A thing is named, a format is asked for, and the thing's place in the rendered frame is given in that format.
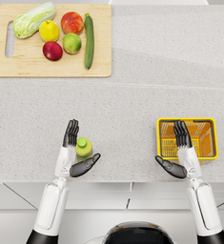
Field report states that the green tea bottle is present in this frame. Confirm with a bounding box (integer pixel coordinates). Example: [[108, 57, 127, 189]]
[[74, 137, 93, 162]]

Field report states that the yellow slatted basket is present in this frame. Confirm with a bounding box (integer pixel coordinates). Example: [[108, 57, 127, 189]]
[[156, 117, 219, 164]]

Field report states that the wooden cutting board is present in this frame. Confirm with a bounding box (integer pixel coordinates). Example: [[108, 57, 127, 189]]
[[0, 3, 112, 79]]

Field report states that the dark red apple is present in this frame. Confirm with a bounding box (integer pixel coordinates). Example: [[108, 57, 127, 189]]
[[42, 41, 64, 62]]

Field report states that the green apple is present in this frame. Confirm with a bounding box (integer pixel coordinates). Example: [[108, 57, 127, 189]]
[[62, 32, 83, 55]]

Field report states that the green cucumber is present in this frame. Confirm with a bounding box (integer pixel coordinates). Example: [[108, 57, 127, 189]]
[[83, 12, 95, 71]]

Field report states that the yellow lemon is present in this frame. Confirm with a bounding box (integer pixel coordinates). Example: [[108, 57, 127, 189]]
[[38, 19, 61, 44]]

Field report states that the napa cabbage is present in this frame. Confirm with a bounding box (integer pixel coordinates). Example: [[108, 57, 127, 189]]
[[11, 1, 57, 40]]

